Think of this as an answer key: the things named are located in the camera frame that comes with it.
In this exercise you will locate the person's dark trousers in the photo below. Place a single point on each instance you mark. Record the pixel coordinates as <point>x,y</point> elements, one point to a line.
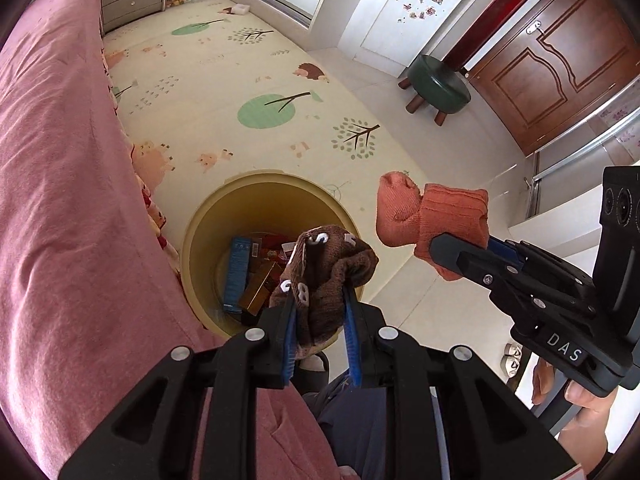
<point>350,425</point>

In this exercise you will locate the printed play mat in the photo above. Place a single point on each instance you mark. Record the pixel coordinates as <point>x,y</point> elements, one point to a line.
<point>225,75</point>

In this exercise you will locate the white slipper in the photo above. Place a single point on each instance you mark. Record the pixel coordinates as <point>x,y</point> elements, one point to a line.
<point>512,360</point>

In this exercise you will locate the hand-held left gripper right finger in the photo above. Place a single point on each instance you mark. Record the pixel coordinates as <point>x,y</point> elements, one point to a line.
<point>354,355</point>

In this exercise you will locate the yellow trash bin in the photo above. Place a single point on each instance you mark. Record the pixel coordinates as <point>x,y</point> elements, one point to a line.
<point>200,260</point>

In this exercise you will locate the small white box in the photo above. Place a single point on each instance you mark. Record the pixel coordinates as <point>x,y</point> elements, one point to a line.
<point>241,8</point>

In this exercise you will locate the person's right hand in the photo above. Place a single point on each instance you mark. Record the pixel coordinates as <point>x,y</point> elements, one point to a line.
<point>590,410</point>

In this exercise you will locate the pink bed cover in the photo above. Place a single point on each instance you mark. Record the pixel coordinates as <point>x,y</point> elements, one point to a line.
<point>65,210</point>

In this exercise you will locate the white cabinet with stickers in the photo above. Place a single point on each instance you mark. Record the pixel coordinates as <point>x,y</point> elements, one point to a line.
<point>400,15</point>

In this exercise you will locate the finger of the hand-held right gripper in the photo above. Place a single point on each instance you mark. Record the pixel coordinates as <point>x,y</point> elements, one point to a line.
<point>450,247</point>
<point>500,280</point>

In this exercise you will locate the blue carton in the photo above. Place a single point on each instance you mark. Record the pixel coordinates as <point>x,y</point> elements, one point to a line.
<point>239,270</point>

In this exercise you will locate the green round stool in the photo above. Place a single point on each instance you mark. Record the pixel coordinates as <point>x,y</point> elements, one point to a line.
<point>440,85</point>

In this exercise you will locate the gold box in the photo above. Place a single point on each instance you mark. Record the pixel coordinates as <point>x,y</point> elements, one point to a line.
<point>260,287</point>

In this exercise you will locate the red packet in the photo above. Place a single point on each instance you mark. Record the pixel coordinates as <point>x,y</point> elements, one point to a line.
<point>272,249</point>

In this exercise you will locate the brown sock with white print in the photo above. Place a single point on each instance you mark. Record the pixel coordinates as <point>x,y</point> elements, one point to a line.
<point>330,280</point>

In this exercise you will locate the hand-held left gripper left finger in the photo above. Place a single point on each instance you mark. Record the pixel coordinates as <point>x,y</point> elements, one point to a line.
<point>287,355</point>

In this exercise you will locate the orange sock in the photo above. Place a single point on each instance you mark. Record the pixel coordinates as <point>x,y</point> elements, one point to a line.
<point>440,215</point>

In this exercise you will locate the metal framed glass door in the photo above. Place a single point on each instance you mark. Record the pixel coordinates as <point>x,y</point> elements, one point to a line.
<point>575,160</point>

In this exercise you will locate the brown wooden door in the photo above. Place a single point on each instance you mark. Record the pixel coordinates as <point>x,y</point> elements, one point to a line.
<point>565,60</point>

